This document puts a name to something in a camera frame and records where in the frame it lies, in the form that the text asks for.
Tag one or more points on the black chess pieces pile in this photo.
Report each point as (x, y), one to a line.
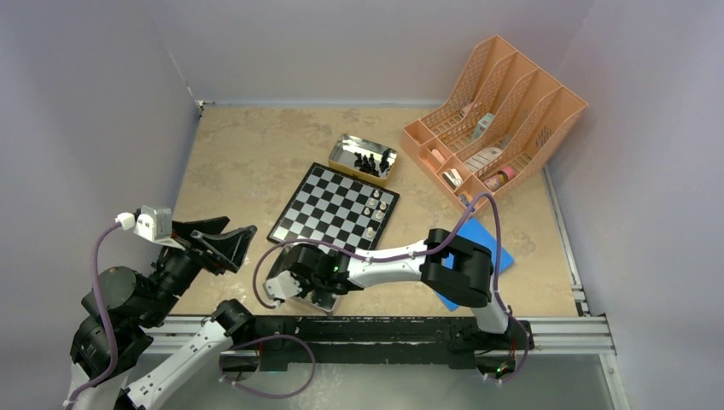
(368, 164)

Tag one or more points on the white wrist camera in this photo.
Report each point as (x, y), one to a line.
(150, 223)
(283, 286)

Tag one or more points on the yellow metal tin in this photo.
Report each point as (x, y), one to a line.
(341, 157)

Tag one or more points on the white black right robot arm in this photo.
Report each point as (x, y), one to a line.
(421, 262)

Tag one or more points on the silver lilac metal tin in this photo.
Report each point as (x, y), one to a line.
(320, 300)

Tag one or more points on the pink desk file organizer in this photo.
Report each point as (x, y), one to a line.
(504, 119)

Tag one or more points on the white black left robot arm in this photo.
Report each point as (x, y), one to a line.
(123, 304)

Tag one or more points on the black white chess board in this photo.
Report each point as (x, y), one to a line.
(328, 206)

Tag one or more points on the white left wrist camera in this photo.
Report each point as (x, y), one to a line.
(150, 223)

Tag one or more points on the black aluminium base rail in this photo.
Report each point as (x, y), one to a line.
(279, 341)

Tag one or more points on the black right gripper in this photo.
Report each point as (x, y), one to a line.
(306, 287)

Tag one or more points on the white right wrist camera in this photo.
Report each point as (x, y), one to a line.
(283, 286)

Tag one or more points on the blue mat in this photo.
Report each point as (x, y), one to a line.
(483, 259)

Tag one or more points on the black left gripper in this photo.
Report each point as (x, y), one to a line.
(226, 248)

